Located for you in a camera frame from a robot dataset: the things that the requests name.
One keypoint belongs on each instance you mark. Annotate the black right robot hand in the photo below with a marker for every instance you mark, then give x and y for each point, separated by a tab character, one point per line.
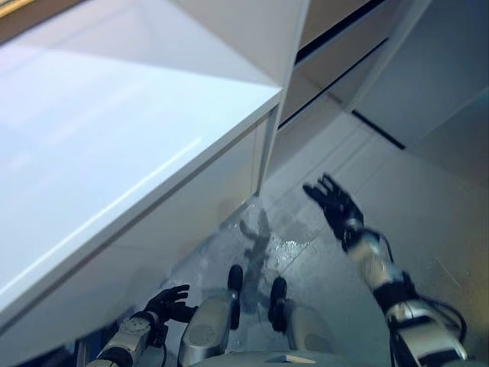
338	208

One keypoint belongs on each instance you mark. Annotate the stainless steel fridge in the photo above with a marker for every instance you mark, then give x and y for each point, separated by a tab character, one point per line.
439	76

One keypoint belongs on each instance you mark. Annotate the silver right robot leg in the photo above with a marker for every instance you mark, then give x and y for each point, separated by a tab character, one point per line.
302	329

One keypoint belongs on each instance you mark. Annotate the tall white cabinet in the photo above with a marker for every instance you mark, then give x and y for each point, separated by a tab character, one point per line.
248	34

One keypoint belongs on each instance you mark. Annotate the backlit orange window black frame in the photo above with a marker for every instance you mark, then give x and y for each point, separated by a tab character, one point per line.
11	23

